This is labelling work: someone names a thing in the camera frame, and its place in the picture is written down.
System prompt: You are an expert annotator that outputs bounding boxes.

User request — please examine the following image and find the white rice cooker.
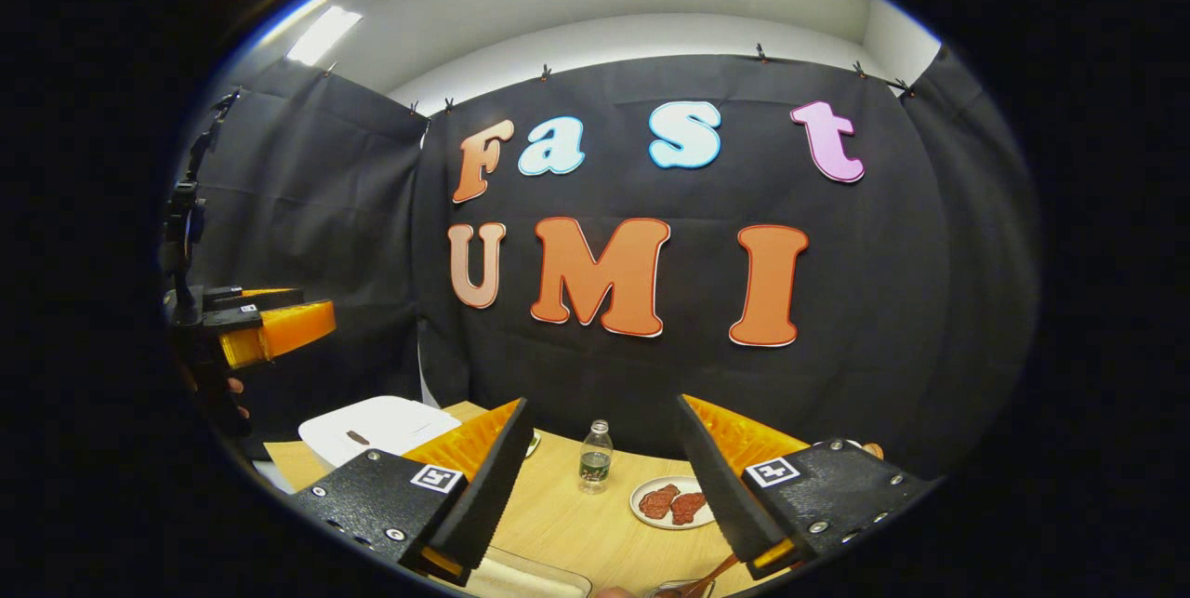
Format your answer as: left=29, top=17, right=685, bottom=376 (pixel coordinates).
left=297, top=395, right=463, bottom=473

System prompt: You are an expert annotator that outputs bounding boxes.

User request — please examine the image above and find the white round plate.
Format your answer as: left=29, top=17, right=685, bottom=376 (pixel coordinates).
left=629, top=474, right=717, bottom=531

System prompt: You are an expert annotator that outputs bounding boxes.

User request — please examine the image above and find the black backdrop cloth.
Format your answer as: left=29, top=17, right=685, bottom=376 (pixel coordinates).
left=172, top=45, right=1042, bottom=487

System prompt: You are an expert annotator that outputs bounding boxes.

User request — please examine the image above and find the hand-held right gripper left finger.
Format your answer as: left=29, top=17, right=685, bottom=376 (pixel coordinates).
left=288, top=396, right=536, bottom=585

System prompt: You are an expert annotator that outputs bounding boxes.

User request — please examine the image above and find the brown wooden spoon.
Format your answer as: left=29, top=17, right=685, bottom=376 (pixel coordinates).
left=683, top=553, right=745, bottom=598

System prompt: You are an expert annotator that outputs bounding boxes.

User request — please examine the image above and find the clear plastic rice box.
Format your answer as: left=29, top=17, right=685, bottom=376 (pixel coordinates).
left=460, top=545, right=593, bottom=598

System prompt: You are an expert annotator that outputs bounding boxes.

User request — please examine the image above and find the clear water bottle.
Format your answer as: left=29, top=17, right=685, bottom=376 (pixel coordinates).
left=578, top=419, right=615, bottom=495

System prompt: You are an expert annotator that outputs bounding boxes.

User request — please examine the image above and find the row of black cloth clips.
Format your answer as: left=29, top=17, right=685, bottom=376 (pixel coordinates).
left=321, top=43, right=917, bottom=115

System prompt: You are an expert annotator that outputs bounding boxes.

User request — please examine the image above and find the ceiling light panel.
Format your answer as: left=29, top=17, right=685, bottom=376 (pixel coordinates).
left=286, top=5, right=364, bottom=67

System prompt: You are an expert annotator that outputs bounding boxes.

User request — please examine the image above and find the wire chopstick holder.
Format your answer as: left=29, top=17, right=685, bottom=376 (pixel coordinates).
left=644, top=578, right=717, bottom=598

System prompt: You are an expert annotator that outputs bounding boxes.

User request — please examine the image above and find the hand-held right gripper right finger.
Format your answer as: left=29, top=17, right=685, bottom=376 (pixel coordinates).
left=674, top=393, right=935, bottom=580

